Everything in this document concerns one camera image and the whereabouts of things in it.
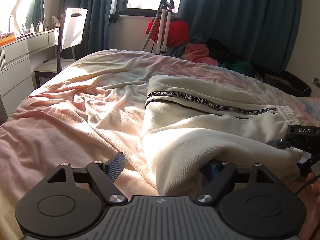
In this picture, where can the green cloth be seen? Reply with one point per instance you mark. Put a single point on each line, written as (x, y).
(241, 67)

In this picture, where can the white black chair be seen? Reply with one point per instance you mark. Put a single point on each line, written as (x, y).
(70, 34)

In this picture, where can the person's right hand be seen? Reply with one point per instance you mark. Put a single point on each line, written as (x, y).
(310, 197)

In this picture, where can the orange box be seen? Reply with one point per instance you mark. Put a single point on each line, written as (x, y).
(7, 40)

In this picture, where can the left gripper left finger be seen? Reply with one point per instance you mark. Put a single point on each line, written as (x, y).
(70, 203)

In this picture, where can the cream white zip jacket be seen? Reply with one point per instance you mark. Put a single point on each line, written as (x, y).
(189, 122)

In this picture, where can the teal curtain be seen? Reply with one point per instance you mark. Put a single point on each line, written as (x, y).
(96, 30)
(262, 31)

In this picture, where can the garment steamer stand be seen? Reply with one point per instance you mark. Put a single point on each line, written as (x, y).
(161, 26)

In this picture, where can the wavy vanity mirror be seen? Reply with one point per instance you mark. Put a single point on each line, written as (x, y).
(27, 14)

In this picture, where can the pastel pink bed duvet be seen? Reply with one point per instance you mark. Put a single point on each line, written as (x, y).
(94, 109)

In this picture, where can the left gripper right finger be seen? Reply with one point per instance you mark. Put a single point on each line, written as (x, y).
(250, 202)

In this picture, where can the white dressing table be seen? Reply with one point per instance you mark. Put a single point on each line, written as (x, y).
(18, 59)

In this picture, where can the teal right curtain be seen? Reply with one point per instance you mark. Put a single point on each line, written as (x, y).
(262, 31)

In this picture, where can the red cloth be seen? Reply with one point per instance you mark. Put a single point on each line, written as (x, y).
(178, 33)

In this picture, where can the pink cloth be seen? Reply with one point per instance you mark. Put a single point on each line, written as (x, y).
(198, 53)

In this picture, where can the teal left curtain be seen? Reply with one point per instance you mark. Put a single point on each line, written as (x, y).
(96, 30)

